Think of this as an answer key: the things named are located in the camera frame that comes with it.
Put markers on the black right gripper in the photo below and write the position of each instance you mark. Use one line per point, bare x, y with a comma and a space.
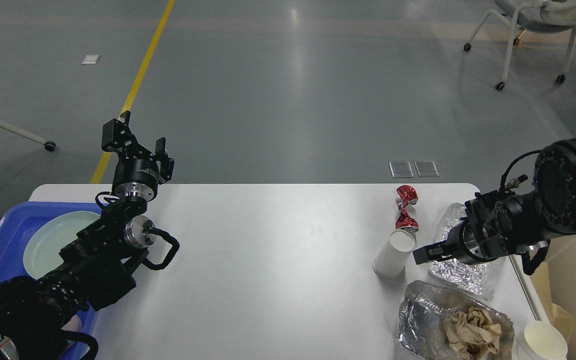
462, 244

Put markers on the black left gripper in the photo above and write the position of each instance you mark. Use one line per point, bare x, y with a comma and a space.
135, 176

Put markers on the silver foil bag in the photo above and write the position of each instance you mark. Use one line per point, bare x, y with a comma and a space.
481, 279

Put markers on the white paper bowl cup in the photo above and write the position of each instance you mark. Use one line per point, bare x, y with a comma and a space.
539, 340

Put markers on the light green plate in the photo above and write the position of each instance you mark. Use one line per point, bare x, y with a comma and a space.
42, 252

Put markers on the brown paper bag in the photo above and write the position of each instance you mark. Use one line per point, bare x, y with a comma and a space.
558, 317

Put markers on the pink mug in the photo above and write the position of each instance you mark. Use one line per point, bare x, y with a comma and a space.
73, 325

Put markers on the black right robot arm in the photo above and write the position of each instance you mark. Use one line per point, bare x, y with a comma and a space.
502, 223

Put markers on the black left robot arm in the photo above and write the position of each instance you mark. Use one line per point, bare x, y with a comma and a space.
98, 266

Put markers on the small beige cup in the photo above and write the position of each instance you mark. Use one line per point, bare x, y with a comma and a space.
391, 260

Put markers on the silver foil tray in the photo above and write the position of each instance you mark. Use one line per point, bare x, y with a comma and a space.
424, 307

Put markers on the crushed red can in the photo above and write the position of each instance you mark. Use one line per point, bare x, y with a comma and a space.
407, 197

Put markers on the right floor outlet plate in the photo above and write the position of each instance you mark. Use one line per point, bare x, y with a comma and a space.
427, 169

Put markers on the floor outlet plate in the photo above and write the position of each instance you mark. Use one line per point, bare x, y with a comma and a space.
427, 169
401, 169

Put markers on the crumpled brown paper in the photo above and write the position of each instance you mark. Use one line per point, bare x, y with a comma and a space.
472, 335

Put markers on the left floor outlet plate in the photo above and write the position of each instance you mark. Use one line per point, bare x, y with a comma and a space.
401, 169

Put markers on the blue plastic tray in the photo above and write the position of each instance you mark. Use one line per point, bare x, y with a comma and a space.
33, 311

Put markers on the grey office chair right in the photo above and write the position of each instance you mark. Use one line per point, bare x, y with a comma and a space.
537, 16

